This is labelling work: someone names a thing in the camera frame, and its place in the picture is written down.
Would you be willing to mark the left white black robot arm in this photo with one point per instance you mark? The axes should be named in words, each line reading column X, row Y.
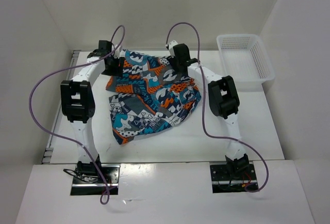
column 78, row 105

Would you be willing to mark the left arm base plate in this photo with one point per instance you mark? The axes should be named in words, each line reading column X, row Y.
column 83, row 185

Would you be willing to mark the white plastic mesh basket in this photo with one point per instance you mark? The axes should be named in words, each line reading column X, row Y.
column 245, row 58

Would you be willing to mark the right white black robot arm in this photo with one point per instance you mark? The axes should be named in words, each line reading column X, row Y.
column 221, row 98

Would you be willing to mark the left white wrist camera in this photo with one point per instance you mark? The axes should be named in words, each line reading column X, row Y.
column 118, row 51

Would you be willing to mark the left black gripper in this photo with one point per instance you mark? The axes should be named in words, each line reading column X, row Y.
column 118, row 70

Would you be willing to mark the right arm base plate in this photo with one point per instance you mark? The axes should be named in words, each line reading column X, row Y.
column 223, row 183

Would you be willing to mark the colourful patterned shorts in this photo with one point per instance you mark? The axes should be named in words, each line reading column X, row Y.
column 149, row 97

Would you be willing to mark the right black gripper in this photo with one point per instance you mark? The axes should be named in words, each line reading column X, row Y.
column 171, row 60

